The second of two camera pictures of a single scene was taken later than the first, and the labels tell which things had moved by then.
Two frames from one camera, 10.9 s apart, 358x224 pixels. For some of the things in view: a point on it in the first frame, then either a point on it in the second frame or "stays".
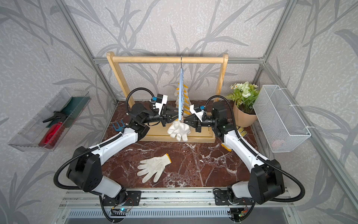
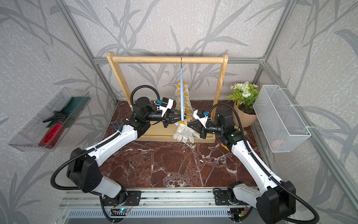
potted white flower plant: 244,95 stays
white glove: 152,166 -> 185,132
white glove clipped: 187,103 stays
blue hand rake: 120,128 stays
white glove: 179,130 -> 189,111
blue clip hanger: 181,104 stays
